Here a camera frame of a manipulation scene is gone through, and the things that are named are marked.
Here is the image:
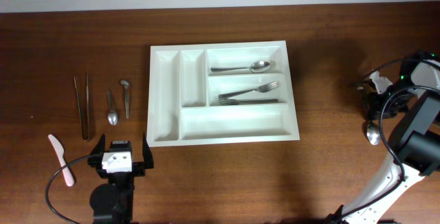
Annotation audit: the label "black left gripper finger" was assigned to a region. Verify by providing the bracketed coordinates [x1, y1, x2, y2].
[87, 134, 105, 166]
[142, 132, 154, 169]

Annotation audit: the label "large metal spoon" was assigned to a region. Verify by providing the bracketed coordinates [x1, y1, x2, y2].
[210, 60, 271, 73]
[366, 121, 381, 146]

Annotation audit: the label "metal fork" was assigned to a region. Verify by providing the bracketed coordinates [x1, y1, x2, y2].
[218, 81, 278, 98]
[218, 98, 279, 105]

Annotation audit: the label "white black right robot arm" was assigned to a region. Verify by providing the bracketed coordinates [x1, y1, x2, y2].
[324, 50, 439, 224]

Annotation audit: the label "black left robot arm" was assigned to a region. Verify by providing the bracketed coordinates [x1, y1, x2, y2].
[87, 135, 154, 224]

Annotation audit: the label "long metal tongs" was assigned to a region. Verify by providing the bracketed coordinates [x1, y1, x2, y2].
[74, 75, 91, 142]

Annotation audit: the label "white plastic knife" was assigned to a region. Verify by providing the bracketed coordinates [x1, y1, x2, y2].
[48, 134, 75, 187]

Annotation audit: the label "small metal teaspoon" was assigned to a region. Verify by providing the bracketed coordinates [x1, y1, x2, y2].
[107, 89, 118, 126]

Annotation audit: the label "white plastic cutlery tray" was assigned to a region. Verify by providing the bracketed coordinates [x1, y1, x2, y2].
[146, 41, 300, 147]

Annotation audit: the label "black left camera cable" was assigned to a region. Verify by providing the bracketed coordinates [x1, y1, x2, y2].
[45, 153, 102, 224]

